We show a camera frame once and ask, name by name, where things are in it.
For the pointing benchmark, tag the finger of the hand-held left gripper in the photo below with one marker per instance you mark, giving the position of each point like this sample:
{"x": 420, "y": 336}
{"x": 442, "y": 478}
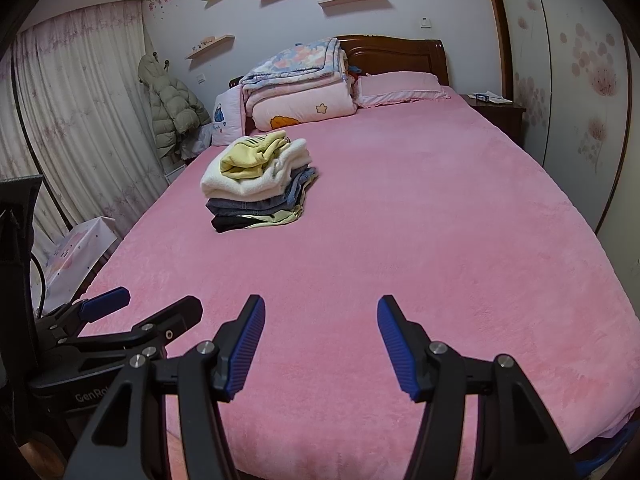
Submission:
{"x": 180, "y": 310}
{"x": 105, "y": 302}

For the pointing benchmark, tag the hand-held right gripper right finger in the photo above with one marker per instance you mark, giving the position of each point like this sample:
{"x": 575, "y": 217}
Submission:
{"x": 395, "y": 345}

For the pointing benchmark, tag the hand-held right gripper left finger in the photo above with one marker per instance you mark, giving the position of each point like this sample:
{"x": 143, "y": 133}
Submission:
{"x": 245, "y": 345}

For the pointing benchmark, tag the yellow knit sweater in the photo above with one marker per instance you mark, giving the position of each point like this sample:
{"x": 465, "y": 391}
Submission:
{"x": 250, "y": 155}

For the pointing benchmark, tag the pile of folded clothes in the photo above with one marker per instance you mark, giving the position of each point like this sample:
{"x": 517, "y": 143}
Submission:
{"x": 240, "y": 187}

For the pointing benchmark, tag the white printed bag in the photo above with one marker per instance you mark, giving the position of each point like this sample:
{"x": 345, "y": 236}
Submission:
{"x": 80, "y": 250}

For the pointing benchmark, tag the black garment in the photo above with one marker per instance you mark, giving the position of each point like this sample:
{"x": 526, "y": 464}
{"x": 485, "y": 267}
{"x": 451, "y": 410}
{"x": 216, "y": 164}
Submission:
{"x": 227, "y": 222}

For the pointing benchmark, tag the black stand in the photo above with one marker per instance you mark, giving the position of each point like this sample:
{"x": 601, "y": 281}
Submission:
{"x": 20, "y": 220}

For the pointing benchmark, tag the dark blue jeans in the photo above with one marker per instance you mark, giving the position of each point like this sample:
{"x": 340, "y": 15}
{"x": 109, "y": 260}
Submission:
{"x": 245, "y": 206}

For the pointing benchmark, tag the pale yellow-green garment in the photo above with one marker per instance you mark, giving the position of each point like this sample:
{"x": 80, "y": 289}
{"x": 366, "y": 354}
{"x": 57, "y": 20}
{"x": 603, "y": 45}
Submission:
{"x": 275, "y": 219}

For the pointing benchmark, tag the bed with pink blanket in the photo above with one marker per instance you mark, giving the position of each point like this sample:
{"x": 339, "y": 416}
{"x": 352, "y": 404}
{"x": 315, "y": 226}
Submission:
{"x": 400, "y": 210}

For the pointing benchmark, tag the light blue jeans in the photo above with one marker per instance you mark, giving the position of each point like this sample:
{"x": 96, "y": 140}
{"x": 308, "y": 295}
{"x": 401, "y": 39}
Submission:
{"x": 300, "y": 180}

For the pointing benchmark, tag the floral white curtain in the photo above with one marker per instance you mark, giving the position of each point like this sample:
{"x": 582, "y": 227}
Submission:
{"x": 85, "y": 110}

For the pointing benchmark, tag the olive puffer coat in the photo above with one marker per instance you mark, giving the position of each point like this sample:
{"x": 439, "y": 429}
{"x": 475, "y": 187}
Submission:
{"x": 170, "y": 110}

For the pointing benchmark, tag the white printed cushion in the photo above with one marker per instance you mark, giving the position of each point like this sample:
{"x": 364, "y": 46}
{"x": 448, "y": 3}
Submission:
{"x": 227, "y": 115}

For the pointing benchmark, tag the pink folded quilt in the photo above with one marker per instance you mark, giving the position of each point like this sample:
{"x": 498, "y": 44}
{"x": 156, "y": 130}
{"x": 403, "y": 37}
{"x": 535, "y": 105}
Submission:
{"x": 300, "y": 107}

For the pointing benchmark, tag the blue plastic item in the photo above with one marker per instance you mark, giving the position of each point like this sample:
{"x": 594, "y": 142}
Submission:
{"x": 607, "y": 452}

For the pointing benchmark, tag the dark wooden nightstand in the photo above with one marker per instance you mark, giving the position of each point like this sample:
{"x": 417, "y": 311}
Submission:
{"x": 500, "y": 120}

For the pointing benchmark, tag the pink pillow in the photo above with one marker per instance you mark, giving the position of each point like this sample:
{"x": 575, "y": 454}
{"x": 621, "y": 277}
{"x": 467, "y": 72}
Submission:
{"x": 400, "y": 89}

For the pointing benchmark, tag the small dark box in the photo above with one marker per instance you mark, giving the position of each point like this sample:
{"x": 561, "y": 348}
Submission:
{"x": 481, "y": 96}

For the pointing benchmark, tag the white papers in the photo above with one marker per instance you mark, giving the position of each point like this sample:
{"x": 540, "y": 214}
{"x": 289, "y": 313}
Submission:
{"x": 500, "y": 98}

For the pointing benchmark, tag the floral folded quilt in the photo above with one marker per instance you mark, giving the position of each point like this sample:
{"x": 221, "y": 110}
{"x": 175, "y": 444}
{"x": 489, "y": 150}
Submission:
{"x": 295, "y": 65}

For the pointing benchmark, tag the dark wooden headboard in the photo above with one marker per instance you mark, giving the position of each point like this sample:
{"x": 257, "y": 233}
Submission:
{"x": 400, "y": 55}

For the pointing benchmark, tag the floral wardrobe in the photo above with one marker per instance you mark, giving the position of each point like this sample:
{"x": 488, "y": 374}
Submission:
{"x": 575, "y": 85}

